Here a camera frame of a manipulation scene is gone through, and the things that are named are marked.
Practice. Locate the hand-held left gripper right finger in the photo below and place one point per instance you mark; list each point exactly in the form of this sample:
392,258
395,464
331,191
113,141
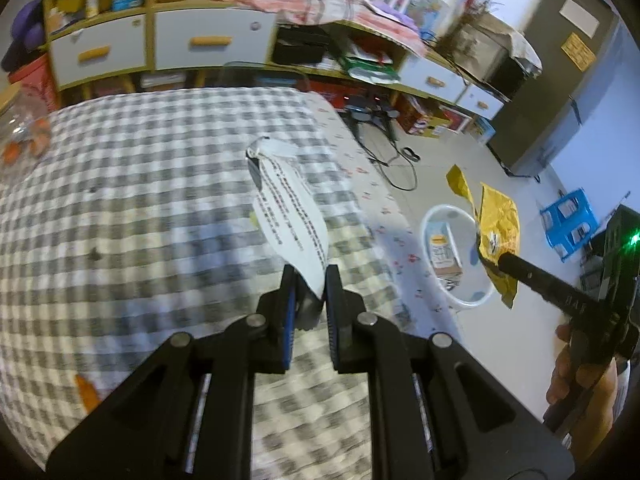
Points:
332,320

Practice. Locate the low yellow shelf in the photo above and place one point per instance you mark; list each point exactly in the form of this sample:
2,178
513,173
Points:
390,85

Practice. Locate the white paper sheet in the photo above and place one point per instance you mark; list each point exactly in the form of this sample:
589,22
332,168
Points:
579,17

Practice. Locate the yellow note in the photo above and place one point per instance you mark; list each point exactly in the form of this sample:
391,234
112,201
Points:
577,51

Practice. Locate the small orange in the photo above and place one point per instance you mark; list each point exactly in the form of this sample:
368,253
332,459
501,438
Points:
37,135
10,152

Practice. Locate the glass jar with wooden lid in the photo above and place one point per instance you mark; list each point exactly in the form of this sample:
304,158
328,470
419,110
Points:
20,115

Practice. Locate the yellow wrapper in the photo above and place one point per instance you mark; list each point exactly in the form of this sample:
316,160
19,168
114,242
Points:
500,220

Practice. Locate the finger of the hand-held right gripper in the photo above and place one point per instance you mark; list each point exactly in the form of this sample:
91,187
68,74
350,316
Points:
545,280

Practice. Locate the clear storage box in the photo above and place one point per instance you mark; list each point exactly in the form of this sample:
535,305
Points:
265,77

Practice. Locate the purple plush toy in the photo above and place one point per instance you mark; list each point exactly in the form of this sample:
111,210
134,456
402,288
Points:
25,35

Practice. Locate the small white drawer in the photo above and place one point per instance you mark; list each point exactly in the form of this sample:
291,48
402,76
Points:
432,80
480,104

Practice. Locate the dried plant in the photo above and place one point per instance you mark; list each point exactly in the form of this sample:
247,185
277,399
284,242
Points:
470,20

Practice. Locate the orange peel piece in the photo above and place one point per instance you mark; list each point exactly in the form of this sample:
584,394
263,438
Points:
87,392

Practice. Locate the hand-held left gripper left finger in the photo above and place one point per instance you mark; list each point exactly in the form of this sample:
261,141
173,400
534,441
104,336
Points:
287,320

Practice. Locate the grey cabinet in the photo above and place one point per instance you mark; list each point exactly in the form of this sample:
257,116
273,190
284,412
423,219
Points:
545,105

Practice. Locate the person's right forearm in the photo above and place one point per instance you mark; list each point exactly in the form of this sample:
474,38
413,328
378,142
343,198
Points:
600,430

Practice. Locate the red box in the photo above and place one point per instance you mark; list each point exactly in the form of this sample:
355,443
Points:
35,82

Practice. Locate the yellow cabinet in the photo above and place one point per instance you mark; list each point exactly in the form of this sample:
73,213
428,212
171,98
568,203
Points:
150,15

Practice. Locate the black box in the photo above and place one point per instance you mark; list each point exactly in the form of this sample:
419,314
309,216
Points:
300,45

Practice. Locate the person's right hand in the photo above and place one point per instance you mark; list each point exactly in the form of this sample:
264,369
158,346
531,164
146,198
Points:
560,375

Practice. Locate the colourful snack carton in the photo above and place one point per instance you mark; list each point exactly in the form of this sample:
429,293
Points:
430,117

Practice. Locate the white floral tablecloth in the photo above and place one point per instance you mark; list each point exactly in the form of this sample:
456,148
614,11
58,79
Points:
380,210

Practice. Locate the blue plastic stool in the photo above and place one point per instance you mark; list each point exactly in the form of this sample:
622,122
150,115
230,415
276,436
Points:
570,225

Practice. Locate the white printed packet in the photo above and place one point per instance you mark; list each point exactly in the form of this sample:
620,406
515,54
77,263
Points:
290,210

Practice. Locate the blue cardboard box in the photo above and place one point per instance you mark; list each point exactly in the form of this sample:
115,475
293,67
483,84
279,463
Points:
442,255

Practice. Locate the white plastic basin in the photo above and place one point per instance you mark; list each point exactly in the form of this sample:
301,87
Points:
426,240

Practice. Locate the cloth-covered cardboard box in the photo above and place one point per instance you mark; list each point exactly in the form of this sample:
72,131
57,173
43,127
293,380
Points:
505,55

